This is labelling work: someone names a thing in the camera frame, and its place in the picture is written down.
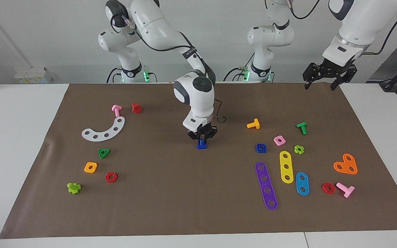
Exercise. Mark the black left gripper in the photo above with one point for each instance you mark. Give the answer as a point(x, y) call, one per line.
point(333, 67)

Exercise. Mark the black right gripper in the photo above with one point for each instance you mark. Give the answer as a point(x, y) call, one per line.
point(204, 130)

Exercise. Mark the blue plastic bolt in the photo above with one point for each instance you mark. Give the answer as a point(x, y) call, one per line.
point(202, 146)

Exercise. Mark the blue square plastic nut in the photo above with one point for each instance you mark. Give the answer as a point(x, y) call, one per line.
point(257, 150)

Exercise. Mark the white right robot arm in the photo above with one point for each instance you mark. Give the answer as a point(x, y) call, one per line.
point(198, 93)

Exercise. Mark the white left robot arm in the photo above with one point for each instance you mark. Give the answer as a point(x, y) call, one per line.
point(271, 36)

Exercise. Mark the orange plastic bolt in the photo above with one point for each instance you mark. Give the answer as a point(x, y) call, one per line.
point(253, 124)

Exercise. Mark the brown table mat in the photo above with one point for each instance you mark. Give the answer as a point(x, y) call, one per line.
point(184, 199)

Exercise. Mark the red plastic bolt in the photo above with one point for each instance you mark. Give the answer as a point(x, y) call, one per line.
point(136, 109)

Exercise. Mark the pink square plastic nut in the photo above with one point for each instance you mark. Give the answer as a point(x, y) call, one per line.
point(283, 142)

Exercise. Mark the purple four-hole plastic strip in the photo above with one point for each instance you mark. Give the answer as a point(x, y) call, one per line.
point(266, 184)

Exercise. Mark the lime green cross nut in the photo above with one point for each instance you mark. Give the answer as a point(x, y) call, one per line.
point(295, 148)

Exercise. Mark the yellow three-hole plastic strip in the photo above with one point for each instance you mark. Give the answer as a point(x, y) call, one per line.
point(285, 161)

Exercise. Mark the pink plastic bolt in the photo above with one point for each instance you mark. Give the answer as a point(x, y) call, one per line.
point(347, 191)
point(116, 110)

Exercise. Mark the orange three-hole angled plate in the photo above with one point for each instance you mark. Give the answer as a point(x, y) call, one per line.
point(345, 164)

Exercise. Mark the white curved five-hole strip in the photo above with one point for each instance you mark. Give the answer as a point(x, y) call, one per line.
point(101, 136)

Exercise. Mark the green triangle plastic nut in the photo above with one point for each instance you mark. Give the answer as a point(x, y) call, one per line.
point(100, 150)

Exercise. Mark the red hexagon plastic nut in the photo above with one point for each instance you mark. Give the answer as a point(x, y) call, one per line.
point(107, 177)
point(324, 188)

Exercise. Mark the blue two-hole plastic strip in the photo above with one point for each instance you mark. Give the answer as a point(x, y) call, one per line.
point(302, 184)

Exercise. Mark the orange square plastic nut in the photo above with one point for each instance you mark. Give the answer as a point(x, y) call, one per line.
point(86, 168)

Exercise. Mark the lime green plastic bolt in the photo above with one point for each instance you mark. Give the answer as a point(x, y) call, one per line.
point(73, 188)

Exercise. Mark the white cardboard box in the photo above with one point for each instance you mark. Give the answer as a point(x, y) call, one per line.
point(33, 75)

